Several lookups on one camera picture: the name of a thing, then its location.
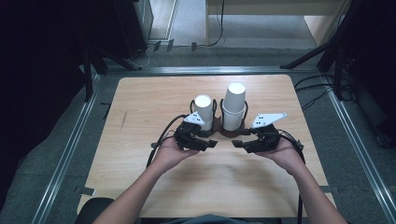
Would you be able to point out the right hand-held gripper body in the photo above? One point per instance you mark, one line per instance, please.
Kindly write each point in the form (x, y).
(264, 140)

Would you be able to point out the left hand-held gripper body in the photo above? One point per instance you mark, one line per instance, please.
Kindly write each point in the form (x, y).
(186, 140)

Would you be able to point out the dark brown double cup holder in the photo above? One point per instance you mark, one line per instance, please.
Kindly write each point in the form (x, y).
(218, 127)

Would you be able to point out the white paper cup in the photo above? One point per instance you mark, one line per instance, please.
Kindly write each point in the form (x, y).
(234, 96)
(205, 107)
(232, 119)
(208, 126)

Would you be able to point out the person's left hand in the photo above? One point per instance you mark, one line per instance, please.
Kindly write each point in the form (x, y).
(169, 154)

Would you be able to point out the person's right hand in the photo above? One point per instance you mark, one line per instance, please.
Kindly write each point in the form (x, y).
(288, 154)

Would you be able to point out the person's grey clothing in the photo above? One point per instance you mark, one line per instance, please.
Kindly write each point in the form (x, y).
(214, 219)

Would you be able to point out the black metal stand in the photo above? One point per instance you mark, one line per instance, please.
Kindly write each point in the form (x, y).
(306, 56)
(88, 81)

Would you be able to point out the black chair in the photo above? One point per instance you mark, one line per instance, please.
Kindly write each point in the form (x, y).
(91, 210)

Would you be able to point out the black cabinet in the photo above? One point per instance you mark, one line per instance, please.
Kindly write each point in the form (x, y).
(130, 28)

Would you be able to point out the light wooden furniture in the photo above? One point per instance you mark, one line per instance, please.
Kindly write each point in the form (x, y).
(267, 7)

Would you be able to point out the dark curtain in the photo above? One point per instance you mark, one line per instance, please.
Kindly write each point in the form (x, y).
(376, 62)
(37, 77)

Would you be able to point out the aluminium floor rail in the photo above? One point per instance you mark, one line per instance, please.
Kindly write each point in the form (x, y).
(65, 158)
(358, 146)

